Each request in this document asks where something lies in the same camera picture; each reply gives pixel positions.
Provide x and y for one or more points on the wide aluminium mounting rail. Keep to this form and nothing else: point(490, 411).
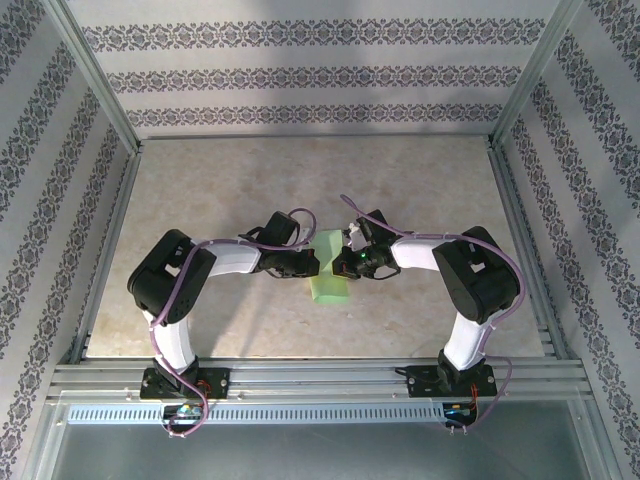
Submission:
point(320, 380)

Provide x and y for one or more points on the aluminium frame post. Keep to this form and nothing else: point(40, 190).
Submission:
point(95, 75)
point(531, 75)

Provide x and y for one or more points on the aluminium side frame rail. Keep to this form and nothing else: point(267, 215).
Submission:
point(111, 250)
point(525, 250)

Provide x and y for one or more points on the thin aluminium frame rail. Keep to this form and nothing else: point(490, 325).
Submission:
point(315, 136)

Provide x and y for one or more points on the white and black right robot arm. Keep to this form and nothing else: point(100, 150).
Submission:
point(480, 285)

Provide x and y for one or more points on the small circuit board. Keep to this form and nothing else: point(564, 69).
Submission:
point(185, 411)
point(457, 411)

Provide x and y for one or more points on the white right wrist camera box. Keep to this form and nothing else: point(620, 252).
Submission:
point(354, 235)

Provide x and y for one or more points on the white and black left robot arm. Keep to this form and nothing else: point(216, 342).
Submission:
point(165, 280)

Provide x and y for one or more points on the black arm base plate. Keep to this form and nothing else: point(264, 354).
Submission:
point(420, 382)
point(220, 382)

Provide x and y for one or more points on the light green paper sheet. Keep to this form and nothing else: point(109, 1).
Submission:
point(330, 292)

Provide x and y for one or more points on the grey sheet metal tray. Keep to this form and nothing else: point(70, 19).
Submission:
point(320, 455)

